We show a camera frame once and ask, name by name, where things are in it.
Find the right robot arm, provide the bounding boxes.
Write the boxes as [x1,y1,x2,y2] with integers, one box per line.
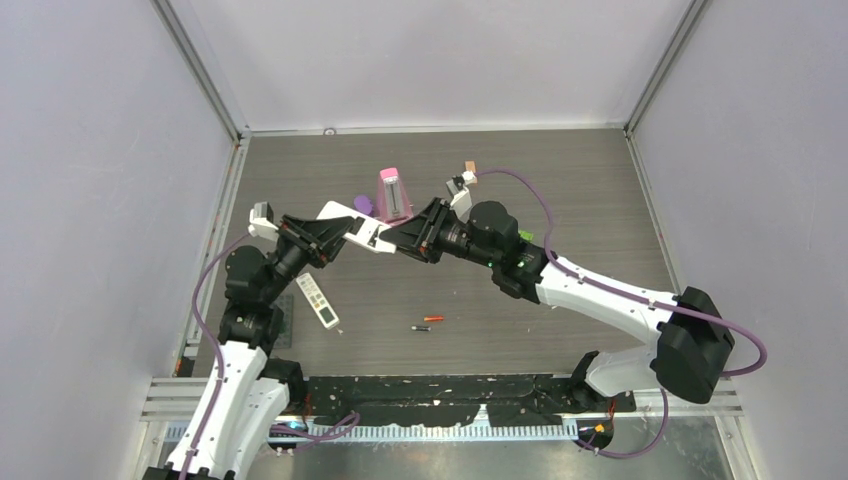
[380,198,735,411]

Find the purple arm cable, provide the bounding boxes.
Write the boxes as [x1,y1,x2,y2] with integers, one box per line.
[475,166,770,460]
[175,231,362,480]

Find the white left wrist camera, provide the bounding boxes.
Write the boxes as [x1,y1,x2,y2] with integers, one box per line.
[248,202,279,242]

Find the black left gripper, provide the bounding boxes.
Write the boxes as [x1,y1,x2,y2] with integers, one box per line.
[262,214,354,302]

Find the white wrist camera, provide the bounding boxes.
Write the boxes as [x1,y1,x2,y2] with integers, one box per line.
[248,202,279,242]
[446,170,477,219]

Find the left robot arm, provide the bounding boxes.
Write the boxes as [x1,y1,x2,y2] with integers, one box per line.
[143,213,356,479]

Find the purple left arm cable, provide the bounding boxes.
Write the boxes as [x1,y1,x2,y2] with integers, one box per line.
[175,231,362,480]

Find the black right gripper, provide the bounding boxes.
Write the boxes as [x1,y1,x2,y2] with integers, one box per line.
[380,198,499,270]

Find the grey building baseplate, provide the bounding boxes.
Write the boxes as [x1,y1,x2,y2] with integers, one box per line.
[274,294,293,349]

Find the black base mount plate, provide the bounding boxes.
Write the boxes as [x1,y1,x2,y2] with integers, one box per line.
[282,373,636,427]

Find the purple round object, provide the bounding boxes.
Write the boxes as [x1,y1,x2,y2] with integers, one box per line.
[354,195,375,216]

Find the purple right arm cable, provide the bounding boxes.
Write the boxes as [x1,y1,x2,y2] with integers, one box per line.
[475,166,770,460]

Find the pink metronome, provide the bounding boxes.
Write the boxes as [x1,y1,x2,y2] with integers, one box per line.
[376,168,413,225]

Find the white remote control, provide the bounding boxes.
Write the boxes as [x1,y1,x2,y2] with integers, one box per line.
[317,201,397,254]
[296,273,340,330]

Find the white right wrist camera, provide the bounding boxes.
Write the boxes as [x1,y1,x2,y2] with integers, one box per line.
[446,170,477,219]

